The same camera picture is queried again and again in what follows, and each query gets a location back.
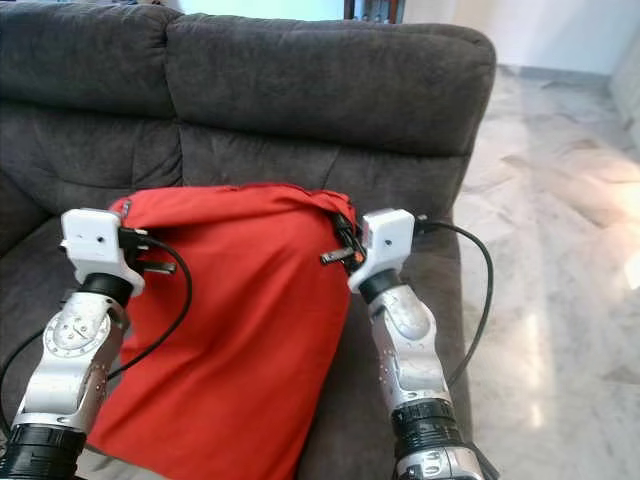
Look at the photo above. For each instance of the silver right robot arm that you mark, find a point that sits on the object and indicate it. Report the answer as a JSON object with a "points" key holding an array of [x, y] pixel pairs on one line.
{"points": [[410, 360]]}

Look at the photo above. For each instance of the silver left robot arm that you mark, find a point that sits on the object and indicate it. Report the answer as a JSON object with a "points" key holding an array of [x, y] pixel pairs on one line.
{"points": [[72, 370]]}

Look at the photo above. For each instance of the red pillow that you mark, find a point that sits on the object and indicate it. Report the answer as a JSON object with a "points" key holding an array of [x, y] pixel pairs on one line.
{"points": [[240, 330]]}

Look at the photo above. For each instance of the grey fabric two-seat sofa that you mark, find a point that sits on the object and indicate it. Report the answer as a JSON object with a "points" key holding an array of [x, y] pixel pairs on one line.
{"points": [[310, 90]]}

